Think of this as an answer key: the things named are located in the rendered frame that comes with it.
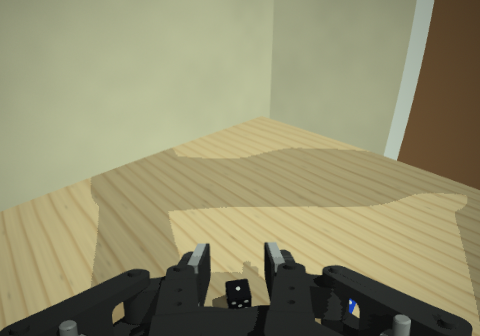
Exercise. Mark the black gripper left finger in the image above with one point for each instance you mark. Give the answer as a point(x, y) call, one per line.
point(89, 313)

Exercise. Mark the blue die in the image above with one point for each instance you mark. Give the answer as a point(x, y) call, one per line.
point(351, 305)

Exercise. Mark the black die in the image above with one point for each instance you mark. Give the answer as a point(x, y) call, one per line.
point(238, 294)

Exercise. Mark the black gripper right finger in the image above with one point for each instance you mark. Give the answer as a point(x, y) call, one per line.
point(384, 311)

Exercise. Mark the tan flat mat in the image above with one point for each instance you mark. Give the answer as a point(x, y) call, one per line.
point(118, 312)

